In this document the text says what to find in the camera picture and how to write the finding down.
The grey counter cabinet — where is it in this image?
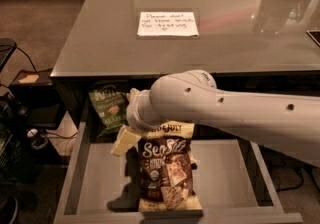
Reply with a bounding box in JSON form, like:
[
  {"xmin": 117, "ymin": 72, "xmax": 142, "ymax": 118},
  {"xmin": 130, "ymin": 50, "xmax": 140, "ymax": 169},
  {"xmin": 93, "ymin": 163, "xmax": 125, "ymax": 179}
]
[{"xmin": 52, "ymin": 0, "xmax": 320, "ymax": 122}]

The grey open bottom drawer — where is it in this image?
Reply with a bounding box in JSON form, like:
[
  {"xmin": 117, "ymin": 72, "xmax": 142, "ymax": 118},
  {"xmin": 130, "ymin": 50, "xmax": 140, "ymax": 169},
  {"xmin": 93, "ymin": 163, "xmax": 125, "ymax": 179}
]
[{"xmin": 53, "ymin": 91, "xmax": 305, "ymax": 224}]

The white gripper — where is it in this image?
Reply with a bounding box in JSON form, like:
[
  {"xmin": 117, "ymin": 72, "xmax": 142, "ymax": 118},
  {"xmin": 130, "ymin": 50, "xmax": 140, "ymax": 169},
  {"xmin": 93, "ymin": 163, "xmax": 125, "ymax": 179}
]
[{"xmin": 111, "ymin": 88, "xmax": 164, "ymax": 156}]

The black equipment at left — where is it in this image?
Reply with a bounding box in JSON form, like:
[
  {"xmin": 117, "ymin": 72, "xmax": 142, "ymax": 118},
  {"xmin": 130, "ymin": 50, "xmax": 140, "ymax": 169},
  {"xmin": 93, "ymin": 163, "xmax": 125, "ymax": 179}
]
[{"xmin": 0, "ymin": 37, "xmax": 49, "ymax": 224}]

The black side shelf with note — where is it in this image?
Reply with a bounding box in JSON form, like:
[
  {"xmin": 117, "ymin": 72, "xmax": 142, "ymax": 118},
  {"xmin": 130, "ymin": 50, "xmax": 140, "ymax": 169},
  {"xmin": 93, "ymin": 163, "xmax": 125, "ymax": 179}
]
[{"xmin": 9, "ymin": 69, "xmax": 66, "ymax": 130}]

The white handwritten paper note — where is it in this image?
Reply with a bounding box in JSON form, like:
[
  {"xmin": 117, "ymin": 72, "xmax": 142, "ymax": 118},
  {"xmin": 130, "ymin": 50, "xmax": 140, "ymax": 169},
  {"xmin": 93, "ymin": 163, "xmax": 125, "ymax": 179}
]
[{"xmin": 137, "ymin": 12, "xmax": 199, "ymax": 37}]

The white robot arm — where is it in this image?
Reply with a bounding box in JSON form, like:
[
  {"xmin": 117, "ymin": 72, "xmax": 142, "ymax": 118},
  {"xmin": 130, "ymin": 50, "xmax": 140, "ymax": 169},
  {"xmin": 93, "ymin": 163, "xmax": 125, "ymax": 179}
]
[{"xmin": 126, "ymin": 70, "xmax": 320, "ymax": 167}]

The front brown sea salt bag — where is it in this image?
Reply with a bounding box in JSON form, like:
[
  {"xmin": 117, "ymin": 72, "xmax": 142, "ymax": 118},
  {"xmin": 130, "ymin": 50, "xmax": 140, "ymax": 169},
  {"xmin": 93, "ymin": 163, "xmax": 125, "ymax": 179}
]
[{"xmin": 138, "ymin": 121, "xmax": 202, "ymax": 212}]

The black cable on floor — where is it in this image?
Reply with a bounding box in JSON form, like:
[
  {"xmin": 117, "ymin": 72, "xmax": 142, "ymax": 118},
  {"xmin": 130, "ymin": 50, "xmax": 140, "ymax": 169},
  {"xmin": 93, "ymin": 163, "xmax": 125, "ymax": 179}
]
[{"xmin": 14, "ymin": 46, "xmax": 38, "ymax": 73}]

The green jalapeno chip bag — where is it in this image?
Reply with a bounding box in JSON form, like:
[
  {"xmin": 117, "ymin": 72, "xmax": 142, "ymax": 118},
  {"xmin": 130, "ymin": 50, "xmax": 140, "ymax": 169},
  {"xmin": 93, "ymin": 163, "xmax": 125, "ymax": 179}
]
[{"xmin": 88, "ymin": 83, "xmax": 128, "ymax": 136}]

